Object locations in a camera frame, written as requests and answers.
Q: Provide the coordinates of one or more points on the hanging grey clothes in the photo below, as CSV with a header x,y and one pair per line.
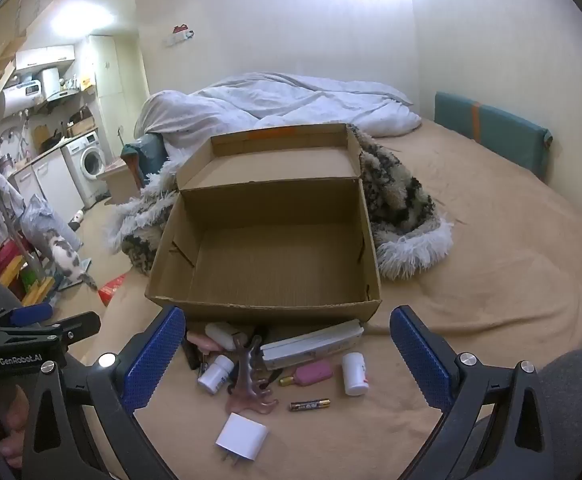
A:
x,y
1,200

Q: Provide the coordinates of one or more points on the white wall cabinet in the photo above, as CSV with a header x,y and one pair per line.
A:
x,y
46,57

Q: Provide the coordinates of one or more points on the white pill bottle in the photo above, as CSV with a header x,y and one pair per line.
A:
x,y
355,375
215,375

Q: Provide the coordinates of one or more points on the small wooden side cabinet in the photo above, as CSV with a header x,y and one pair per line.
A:
x,y
118,182

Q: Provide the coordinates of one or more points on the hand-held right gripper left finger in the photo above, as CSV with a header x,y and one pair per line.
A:
x,y
153,360

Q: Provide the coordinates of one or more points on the pink eraser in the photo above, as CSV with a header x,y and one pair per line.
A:
x,y
313,373

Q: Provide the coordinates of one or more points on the person's right leg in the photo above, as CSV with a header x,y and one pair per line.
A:
x,y
576,410

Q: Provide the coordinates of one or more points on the shaggy patterned fur blanket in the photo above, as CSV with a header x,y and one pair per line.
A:
x,y
396,200

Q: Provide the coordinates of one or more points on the red packet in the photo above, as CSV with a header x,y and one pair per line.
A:
x,y
113,287

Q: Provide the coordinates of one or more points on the white kitchen counter cabinet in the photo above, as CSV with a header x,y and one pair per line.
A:
x,y
46,180

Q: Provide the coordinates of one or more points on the teal cushion with orange stripe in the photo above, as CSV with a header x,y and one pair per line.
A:
x,y
491,135

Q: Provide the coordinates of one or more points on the clear pink claw clip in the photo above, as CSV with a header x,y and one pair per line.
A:
x,y
247,385

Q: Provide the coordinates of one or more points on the pink plush charm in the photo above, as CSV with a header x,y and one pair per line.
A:
x,y
206,344

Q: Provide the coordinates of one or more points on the clear plastic bag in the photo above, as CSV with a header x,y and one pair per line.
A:
x,y
38,220

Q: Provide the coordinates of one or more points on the teal chair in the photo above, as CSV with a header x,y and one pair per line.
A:
x,y
143,155

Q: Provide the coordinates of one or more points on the white charger plug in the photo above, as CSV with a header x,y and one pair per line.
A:
x,y
241,435

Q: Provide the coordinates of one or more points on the colourful wooden rack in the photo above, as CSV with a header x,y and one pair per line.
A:
x,y
11,270

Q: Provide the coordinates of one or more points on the black and gold battery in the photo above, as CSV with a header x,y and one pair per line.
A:
x,y
310,405

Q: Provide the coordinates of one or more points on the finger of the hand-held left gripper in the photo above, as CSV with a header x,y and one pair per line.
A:
x,y
81,325
31,313

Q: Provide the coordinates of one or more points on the white water heater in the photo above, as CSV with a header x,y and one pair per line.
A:
x,y
18,97

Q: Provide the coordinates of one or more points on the cardboard box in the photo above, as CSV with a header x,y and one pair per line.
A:
x,y
271,210

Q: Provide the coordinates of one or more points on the wall hook with red item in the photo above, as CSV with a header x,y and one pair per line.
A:
x,y
178,34

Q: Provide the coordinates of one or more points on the long white flat box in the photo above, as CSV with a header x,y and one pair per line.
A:
x,y
311,347

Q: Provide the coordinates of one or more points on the small gold cylinder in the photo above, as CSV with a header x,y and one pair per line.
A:
x,y
286,381

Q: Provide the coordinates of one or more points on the wooden staircase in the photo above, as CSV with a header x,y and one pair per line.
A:
x,y
1,60

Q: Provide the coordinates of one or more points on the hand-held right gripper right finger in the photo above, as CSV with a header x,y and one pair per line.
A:
x,y
421,360

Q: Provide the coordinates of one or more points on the white and grey cat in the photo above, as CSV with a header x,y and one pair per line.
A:
x,y
66,255

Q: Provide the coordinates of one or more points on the white washing machine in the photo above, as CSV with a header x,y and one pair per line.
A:
x,y
88,160

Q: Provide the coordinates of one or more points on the white duvet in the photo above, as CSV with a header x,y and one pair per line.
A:
x,y
281,100

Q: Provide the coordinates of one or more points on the tall white wardrobe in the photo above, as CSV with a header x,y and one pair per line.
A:
x,y
111,70

